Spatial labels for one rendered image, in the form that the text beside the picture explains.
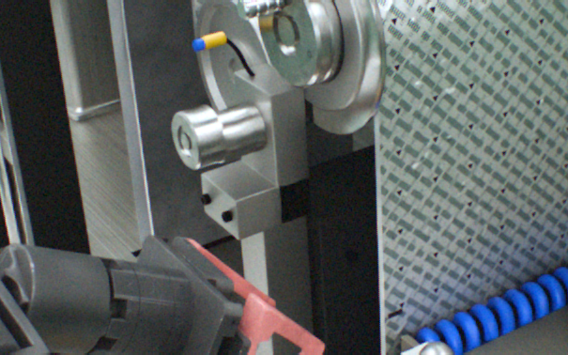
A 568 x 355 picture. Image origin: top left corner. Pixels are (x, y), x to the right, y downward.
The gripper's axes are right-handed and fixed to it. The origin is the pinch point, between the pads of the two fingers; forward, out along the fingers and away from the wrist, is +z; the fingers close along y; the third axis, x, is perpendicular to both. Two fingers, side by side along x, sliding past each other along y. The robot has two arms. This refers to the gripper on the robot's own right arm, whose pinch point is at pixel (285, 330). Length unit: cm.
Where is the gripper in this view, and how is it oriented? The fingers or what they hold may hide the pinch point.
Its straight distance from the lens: 78.1
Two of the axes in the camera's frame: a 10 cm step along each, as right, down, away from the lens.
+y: 5.2, 3.7, -7.7
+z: 7.8, 1.7, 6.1
